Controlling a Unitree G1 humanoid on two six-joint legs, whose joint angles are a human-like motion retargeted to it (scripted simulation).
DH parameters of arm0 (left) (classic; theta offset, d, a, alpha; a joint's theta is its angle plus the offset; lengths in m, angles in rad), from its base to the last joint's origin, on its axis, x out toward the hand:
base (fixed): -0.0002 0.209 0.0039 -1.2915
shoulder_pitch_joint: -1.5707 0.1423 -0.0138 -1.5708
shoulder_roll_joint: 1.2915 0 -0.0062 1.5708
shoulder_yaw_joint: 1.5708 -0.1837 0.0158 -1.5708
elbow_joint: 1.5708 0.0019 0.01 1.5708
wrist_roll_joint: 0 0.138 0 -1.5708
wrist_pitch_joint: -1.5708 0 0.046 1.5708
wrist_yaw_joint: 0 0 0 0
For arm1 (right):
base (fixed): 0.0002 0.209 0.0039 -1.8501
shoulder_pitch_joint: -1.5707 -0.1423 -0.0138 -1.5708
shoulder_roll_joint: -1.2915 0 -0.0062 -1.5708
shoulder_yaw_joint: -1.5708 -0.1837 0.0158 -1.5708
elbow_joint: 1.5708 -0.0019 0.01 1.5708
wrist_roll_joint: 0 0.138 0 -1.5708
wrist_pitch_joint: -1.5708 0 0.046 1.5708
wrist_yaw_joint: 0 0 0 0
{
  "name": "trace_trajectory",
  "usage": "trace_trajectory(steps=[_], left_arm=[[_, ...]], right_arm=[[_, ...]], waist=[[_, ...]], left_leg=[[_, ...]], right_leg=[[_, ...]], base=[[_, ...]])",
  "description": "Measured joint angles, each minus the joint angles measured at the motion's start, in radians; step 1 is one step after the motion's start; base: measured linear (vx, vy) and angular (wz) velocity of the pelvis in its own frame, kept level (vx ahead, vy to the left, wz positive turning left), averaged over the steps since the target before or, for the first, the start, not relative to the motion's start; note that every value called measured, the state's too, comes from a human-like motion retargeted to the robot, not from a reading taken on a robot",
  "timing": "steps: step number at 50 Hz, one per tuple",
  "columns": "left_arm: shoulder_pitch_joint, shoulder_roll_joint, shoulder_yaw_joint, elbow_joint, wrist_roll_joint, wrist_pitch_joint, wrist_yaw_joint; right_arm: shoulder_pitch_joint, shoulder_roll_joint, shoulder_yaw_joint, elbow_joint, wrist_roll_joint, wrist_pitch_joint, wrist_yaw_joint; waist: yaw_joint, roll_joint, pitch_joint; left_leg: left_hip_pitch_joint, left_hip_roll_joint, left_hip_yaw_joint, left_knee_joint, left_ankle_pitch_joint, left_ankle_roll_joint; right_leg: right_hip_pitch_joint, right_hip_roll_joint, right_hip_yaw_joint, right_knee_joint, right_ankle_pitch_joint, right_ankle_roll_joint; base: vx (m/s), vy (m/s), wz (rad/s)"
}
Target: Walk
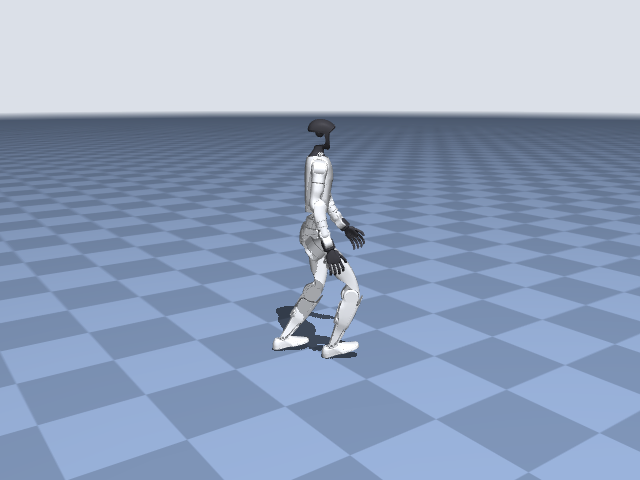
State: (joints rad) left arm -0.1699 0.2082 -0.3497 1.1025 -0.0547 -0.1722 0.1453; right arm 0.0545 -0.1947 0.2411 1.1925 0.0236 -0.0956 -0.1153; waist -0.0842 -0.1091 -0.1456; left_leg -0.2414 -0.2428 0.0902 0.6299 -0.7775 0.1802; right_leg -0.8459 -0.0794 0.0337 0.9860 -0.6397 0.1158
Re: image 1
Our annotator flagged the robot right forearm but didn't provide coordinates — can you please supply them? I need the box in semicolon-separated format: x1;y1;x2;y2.
313;201;333;249

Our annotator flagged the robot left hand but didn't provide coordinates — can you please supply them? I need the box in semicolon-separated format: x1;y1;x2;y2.
340;218;365;250

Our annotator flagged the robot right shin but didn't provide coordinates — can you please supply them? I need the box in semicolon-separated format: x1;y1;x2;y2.
329;289;363;348

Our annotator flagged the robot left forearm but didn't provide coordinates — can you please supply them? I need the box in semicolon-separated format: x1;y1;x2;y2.
327;195;346;229

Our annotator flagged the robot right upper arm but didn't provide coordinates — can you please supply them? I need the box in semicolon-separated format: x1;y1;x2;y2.
310;160;328;212

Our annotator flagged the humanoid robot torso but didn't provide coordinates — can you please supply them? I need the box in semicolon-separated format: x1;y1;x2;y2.
299;152;333;249

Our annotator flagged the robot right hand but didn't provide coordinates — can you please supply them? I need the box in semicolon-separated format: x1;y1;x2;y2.
321;238;347;276

